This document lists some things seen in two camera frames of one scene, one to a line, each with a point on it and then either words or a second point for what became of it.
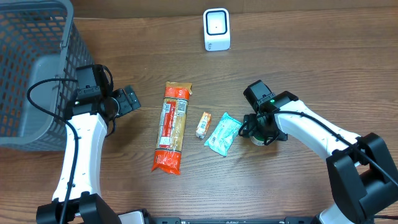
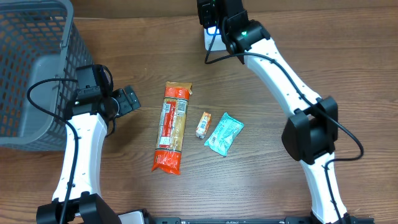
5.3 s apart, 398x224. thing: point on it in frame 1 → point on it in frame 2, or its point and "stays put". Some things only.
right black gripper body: [265, 128] → [206, 14]
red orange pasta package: [171, 127] stays put
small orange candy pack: [204, 126] stays put
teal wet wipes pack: [224, 134] stays put
